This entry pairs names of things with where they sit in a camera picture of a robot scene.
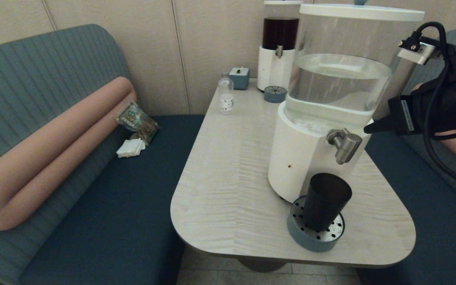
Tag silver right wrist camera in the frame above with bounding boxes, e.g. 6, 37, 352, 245
397, 38, 437, 65

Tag blue drip tray metal grate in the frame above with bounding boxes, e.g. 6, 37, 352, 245
287, 196, 345, 253
263, 86, 287, 103

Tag white paper napkins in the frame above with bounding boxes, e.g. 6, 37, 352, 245
116, 138, 146, 158

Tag small clear plastic bottle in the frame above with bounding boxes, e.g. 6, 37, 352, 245
218, 73, 234, 114

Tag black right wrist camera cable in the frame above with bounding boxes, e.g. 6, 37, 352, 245
400, 22, 456, 189

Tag small blue box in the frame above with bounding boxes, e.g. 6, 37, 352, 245
229, 66, 249, 90

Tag clear green snack packet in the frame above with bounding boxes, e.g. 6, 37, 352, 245
114, 101, 160, 145

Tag black plastic cup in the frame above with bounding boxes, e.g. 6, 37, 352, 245
304, 173, 352, 233

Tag teal upholstered bench seat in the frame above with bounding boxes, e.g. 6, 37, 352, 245
357, 28, 456, 285
0, 24, 205, 285

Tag clear water dispenser white base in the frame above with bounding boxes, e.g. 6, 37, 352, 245
268, 0, 425, 203

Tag dark drink dispenser white base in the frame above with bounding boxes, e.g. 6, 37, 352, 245
257, 0, 303, 91

